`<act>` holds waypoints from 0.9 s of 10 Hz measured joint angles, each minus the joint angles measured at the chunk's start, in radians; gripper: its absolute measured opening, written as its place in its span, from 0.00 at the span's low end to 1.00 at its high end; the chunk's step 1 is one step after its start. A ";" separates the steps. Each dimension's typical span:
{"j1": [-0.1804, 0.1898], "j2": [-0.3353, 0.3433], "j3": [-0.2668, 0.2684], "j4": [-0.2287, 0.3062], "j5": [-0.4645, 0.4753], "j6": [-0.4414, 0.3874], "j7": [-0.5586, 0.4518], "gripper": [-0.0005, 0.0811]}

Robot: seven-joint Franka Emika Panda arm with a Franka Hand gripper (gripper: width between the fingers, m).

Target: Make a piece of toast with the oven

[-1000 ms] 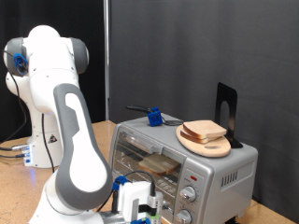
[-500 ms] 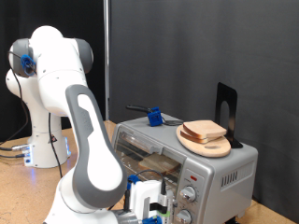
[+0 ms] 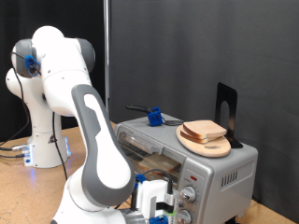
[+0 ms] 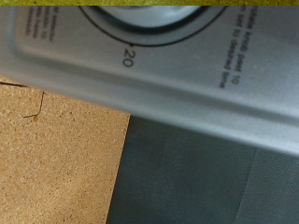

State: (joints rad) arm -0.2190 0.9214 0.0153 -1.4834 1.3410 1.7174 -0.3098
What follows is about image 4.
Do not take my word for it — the silver oven knob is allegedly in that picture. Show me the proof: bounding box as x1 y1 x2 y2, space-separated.
78 5 227 48

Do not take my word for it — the silver toaster oven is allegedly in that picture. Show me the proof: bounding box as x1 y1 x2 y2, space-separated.
0 5 299 157

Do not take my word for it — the grey fabric backdrop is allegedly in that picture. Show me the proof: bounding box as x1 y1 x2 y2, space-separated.
106 115 299 224

